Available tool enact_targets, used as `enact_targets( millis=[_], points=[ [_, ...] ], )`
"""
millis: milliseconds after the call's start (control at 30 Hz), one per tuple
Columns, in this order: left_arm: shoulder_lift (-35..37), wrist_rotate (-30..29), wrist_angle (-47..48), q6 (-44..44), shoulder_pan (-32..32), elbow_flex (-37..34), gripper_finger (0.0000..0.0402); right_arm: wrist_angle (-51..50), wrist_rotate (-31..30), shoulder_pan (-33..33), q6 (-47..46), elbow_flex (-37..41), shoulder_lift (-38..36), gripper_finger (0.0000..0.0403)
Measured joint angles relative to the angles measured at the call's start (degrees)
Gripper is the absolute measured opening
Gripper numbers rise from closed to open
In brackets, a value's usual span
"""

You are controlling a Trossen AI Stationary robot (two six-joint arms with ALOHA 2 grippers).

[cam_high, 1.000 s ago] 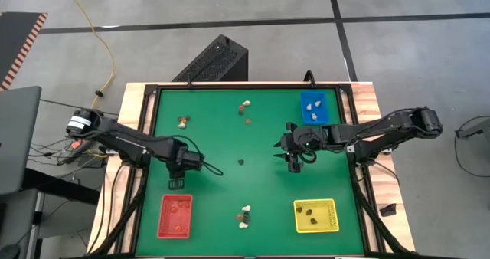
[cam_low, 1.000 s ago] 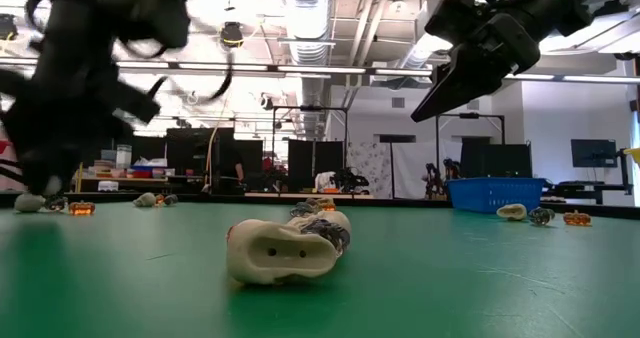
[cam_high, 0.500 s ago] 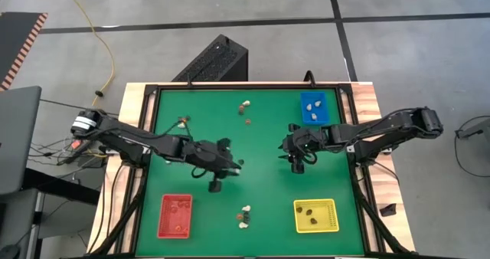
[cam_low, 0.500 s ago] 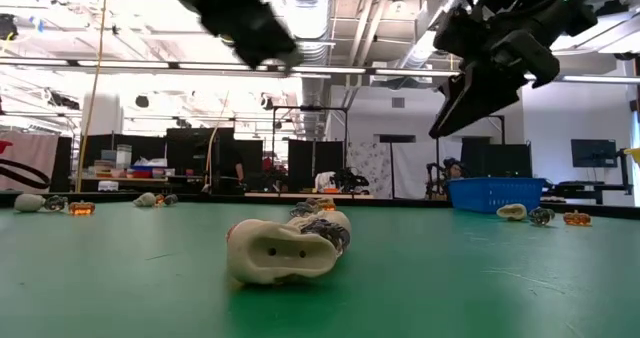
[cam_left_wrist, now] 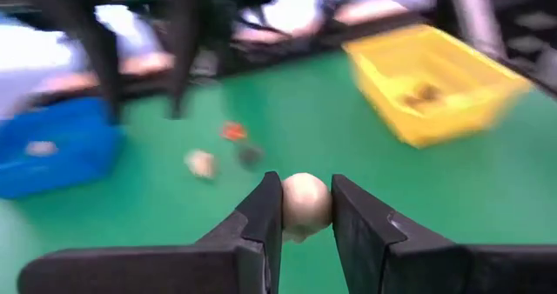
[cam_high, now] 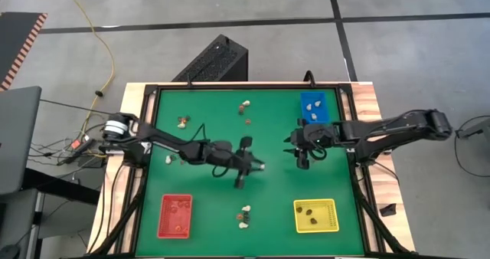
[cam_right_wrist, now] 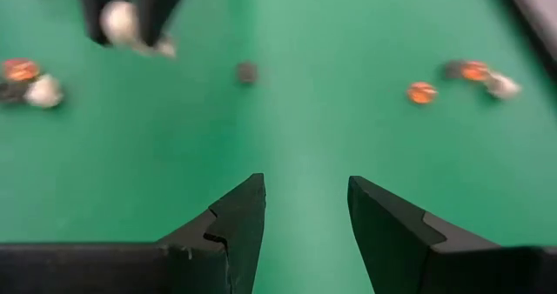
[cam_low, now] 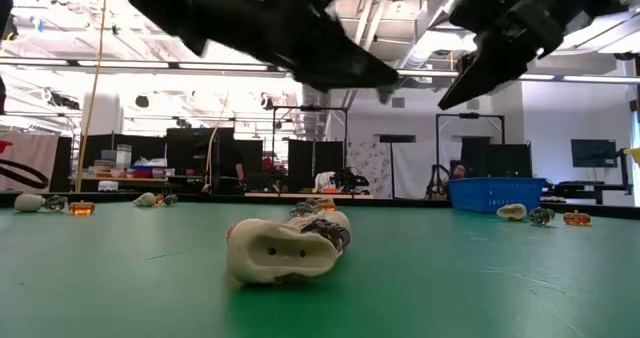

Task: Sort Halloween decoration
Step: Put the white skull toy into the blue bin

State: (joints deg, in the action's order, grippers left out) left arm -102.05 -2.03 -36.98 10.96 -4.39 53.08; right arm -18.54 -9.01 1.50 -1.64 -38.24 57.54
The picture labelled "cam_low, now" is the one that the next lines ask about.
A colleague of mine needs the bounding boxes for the black partition panel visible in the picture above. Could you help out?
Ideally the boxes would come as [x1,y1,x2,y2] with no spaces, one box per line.
[165,126,235,194]
[233,138,265,194]
[82,133,167,179]

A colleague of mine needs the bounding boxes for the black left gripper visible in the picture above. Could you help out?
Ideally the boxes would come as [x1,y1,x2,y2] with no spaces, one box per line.
[199,0,400,92]

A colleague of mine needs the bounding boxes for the wooden work table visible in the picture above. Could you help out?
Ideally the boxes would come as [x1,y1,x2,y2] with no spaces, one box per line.
[69,175,206,192]

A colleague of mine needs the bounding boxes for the white bag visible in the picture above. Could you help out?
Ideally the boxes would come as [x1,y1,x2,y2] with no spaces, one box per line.
[313,170,337,193]

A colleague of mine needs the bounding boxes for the black desk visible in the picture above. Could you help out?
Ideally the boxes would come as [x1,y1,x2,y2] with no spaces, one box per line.
[542,180,632,205]

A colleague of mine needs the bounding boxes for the thin yellow cable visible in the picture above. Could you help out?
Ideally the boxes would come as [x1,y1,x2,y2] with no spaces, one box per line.
[202,90,231,192]

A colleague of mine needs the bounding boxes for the patterned white cloth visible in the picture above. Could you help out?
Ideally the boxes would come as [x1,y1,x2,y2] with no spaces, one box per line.
[347,133,395,199]

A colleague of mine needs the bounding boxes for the black flat screen monitor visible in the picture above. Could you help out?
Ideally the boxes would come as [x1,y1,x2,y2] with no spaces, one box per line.
[570,138,619,169]

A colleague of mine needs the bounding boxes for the blue plastic basket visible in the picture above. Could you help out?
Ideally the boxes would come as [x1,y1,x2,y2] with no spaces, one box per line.
[446,176,547,214]

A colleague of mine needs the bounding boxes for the wooden bench board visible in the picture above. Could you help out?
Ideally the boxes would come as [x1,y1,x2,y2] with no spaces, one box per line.
[243,191,375,200]

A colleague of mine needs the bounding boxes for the clear plastic container stack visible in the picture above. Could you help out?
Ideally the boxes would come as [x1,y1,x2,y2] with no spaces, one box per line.
[115,144,133,169]

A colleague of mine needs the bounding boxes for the plain white cloth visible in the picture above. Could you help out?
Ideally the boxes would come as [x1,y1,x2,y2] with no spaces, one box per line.
[392,140,464,199]

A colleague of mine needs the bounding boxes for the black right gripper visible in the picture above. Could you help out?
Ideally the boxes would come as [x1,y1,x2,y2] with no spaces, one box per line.
[438,0,591,111]

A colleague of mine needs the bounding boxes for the green table mat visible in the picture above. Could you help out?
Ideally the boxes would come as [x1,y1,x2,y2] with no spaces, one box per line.
[0,200,640,338]

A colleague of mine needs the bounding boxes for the person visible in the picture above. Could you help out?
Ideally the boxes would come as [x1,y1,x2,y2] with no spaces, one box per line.
[218,140,247,195]
[447,159,470,182]

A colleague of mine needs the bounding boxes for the silver ventilation duct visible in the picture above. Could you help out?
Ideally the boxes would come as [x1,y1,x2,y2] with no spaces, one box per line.
[299,85,332,135]

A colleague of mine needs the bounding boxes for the black metal frame stand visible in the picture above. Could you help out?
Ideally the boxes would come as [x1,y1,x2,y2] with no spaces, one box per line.
[271,104,350,195]
[434,111,506,199]

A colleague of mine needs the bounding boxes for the white column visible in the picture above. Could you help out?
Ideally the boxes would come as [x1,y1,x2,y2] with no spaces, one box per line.
[81,90,125,137]

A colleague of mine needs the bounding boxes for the pale pink curtain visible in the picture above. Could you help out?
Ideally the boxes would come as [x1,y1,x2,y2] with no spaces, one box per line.
[0,130,61,193]

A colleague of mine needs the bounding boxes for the large black monitor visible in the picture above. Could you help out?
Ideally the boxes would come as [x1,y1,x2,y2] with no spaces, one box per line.
[459,136,533,179]

